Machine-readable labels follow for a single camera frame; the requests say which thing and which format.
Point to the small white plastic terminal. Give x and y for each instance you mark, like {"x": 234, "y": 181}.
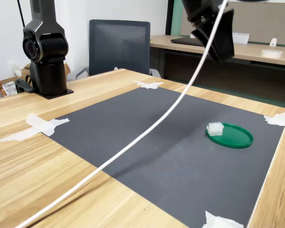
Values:
{"x": 215, "y": 128}

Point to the round green lid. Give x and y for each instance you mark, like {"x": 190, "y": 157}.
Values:
{"x": 235, "y": 137}

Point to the small white stand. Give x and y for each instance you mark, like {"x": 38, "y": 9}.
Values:
{"x": 192, "y": 35}
{"x": 272, "y": 42}

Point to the white sign holder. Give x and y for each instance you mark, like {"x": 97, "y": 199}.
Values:
{"x": 241, "y": 38}

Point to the black laptop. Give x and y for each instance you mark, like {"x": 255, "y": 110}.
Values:
{"x": 185, "y": 41}

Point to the pale wooden desk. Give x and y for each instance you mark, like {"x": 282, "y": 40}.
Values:
{"x": 251, "y": 53}

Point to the grey-brown partition panel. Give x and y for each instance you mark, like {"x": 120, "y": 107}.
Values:
{"x": 263, "y": 21}

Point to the white tape roll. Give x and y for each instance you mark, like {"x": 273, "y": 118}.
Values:
{"x": 271, "y": 53}

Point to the white tape patch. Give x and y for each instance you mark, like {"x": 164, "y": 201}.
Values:
{"x": 40, "y": 126}
{"x": 279, "y": 120}
{"x": 218, "y": 222}
{"x": 148, "y": 84}

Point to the dark grey office chair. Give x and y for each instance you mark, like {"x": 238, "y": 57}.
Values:
{"x": 118, "y": 47}

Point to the dark grey mat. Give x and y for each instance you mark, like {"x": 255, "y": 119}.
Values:
{"x": 156, "y": 154}

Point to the black table clamp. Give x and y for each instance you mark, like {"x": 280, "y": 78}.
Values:
{"x": 23, "y": 86}

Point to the white crumpled paper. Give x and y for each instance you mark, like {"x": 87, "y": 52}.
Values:
{"x": 15, "y": 70}

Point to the brown cardboard box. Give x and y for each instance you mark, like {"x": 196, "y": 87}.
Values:
{"x": 7, "y": 88}

